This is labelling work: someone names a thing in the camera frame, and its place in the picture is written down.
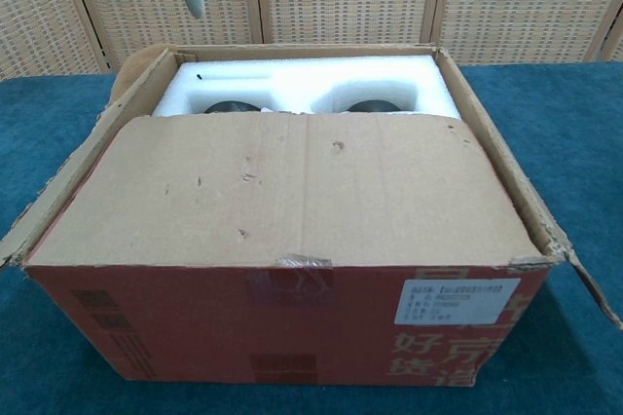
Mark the white foam insert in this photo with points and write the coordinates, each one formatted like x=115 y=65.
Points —
x=302 y=79

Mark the black tea pitcher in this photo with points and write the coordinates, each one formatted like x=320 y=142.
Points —
x=233 y=108

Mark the cardboard box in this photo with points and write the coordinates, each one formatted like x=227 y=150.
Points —
x=292 y=191

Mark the teal blue carpet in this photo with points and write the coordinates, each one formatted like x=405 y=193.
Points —
x=48 y=152

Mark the black teapot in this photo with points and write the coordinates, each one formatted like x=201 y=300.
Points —
x=372 y=107

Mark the brown plush toy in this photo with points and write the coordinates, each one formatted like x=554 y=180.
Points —
x=129 y=74

